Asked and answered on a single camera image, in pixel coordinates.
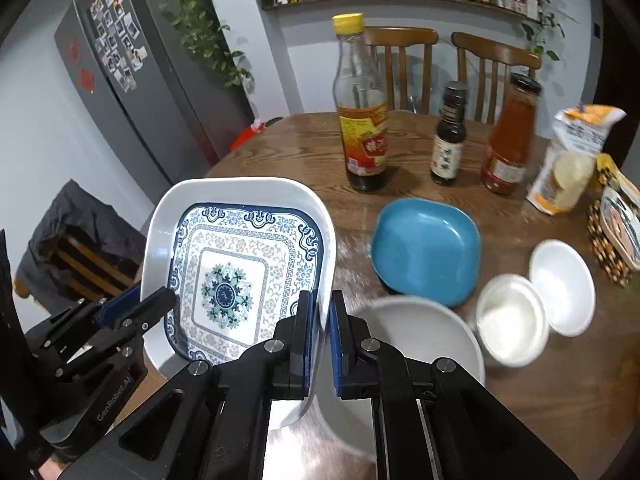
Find dark cloth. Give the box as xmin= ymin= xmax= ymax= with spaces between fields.
xmin=27 ymin=179 xmax=162 ymax=281

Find group of fridge photo magnets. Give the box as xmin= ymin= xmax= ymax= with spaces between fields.
xmin=87 ymin=0 xmax=151 ymax=93

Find grey round bowl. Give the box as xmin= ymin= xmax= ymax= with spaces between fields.
xmin=305 ymin=296 xmax=487 ymax=480

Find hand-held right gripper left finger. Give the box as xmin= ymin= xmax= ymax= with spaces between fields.
xmin=65 ymin=290 xmax=317 ymax=480

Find yellow cap soy sauce bottle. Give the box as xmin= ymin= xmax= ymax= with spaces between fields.
xmin=332 ymin=13 xmax=391 ymax=193

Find red sauce glass bottle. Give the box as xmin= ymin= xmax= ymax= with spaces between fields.
xmin=481 ymin=73 xmax=543 ymax=196

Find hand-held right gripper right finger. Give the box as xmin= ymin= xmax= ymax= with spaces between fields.
xmin=327 ymin=290 xmax=581 ymax=480

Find packaged snack bags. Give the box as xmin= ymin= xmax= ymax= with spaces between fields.
xmin=587 ymin=200 xmax=634 ymax=289

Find wooden slatted chair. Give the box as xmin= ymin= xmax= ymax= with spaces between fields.
xmin=14 ymin=234 xmax=142 ymax=313

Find small dark glass bottle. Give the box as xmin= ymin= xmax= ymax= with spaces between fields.
xmin=430 ymin=81 xmax=468 ymax=186

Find yellow snack packet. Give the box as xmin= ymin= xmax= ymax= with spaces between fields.
xmin=595 ymin=152 xmax=640 ymax=201

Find orange white food bag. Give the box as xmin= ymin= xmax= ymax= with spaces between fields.
xmin=525 ymin=104 xmax=627 ymax=217

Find grey refrigerator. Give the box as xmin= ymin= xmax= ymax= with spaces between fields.
xmin=54 ymin=0 xmax=256 ymax=191

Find green trailing plant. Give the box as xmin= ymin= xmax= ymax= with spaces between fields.
xmin=140 ymin=0 xmax=254 ymax=92

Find wooden dining chair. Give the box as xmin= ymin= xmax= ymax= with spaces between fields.
xmin=362 ymin=26 xmax=440 ymax=116
xmin=450 ymin=32 xmax=543 ymax=126

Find small leafy vine plant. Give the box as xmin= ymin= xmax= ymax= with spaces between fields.
xmin=520 ymin=0 xmax=576 ymax=62

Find red bag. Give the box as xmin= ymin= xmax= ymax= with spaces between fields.
xmin=230 ymin=117 xmax=284 ymax=152

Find small white saucer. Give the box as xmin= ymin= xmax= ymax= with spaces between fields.
xmin=529 ymin=240 xmax=597 ymax=337

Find small white bowl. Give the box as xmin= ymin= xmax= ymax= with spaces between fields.
xmin=475 ymin=274 xmax=551 ymax=367

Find white blue patterned square plate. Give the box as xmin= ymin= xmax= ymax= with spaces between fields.
xmin=140 ymin=176 xmax=337 ymax=431

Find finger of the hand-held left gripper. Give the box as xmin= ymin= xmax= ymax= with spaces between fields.
xmin=50 ymin=287 xmax=179 ymax=381
xmin=22 ymin=282 xmax=144 ymax=361

